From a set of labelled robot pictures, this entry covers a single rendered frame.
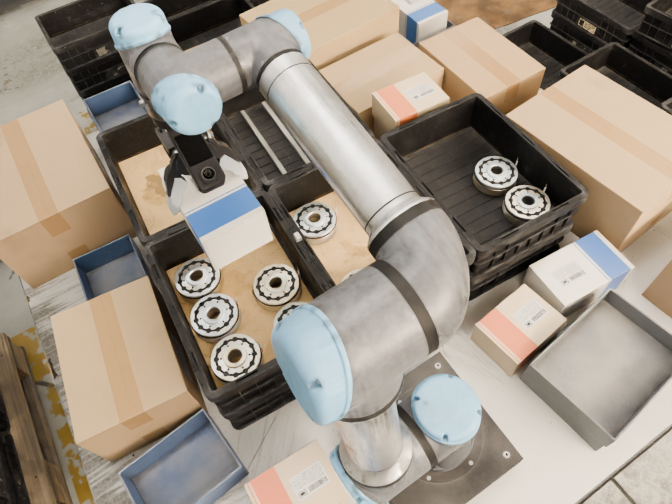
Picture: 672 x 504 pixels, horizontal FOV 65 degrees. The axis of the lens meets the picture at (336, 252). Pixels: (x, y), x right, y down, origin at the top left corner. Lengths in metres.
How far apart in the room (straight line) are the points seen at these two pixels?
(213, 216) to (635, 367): 0.91
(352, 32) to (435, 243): 1.21
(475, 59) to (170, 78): 1.12
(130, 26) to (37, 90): 2.74
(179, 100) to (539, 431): 0.95
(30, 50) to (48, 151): 2.30
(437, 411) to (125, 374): 0.62
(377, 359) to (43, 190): 1.12
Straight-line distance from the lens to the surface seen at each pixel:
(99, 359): 1.20
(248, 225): 0.93
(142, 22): 0.77
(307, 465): 1.10
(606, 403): 1.23
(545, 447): 1.23
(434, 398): 0.92
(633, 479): 2.04
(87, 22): 2.85
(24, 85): 3.58
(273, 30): 0.74
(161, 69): 0.72
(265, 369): 1.00
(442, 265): 0.55
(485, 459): 1.15
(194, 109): 0.69
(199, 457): 1.22
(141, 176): 1.50
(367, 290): 0.53
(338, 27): 1.71
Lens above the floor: 1.85
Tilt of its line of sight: 56 degrees down
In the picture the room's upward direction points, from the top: 7 degrees counter-clockwise
